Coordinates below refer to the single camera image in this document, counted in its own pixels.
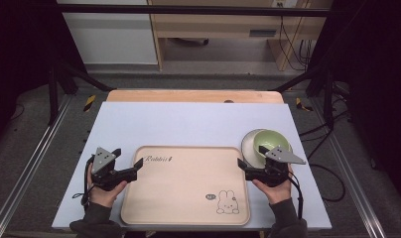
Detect beige tray with rabbit print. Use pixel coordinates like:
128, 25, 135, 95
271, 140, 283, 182
120, 145, 252, 227

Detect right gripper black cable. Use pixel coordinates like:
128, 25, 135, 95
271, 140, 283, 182
287, 171, 305, 221

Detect black metal frame stand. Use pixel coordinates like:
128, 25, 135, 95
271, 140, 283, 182
273, 62, 335, 129
47, 59, 114, 126

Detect wooden table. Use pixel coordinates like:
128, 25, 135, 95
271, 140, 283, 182
105, 88, 285, 105

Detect black cables under desk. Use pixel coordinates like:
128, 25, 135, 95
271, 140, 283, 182
277, 14, 314, 72

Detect white cabinet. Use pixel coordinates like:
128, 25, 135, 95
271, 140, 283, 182
56, 0, 159, 65

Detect yellow and black tape strip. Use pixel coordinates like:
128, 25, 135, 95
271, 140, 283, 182
294, 96, 314, 113
82, 94, 97, 113

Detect light wooden desk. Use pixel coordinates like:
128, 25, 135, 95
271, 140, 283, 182
146, 0, 334, 72

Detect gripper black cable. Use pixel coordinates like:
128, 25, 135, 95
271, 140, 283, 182
71, 155, 97, 212
287, 171, 305, 221

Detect black horizontal frame bar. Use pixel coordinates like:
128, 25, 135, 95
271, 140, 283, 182
56, 3, 335, 18

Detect green bowl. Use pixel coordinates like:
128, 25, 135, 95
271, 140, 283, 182
252, 129, 292, 165

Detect aluminium floor rail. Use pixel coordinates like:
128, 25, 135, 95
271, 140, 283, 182
309, 98, 389, 238
0, 94, 74, 238

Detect person's right hand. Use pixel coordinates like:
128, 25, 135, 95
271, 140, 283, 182
252, 167, 294, 205

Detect grey plate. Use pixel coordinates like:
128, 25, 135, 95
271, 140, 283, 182
240, 128, 272, 170

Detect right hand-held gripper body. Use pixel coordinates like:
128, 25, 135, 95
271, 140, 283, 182
245, 144, 307, 188

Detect black floor cables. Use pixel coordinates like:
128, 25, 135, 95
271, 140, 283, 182
298, 82, 352, 203

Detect person's left hand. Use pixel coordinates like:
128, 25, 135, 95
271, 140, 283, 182
87, 165, 129, 209

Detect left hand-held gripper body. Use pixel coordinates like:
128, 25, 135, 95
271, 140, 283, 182
90, 147, 138, 192

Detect dark curtain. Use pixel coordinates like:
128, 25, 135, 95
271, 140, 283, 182
309, 0, 401, 209
0, 0, 87, 147

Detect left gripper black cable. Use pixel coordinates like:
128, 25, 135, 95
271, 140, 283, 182
71, 155, 97, 212

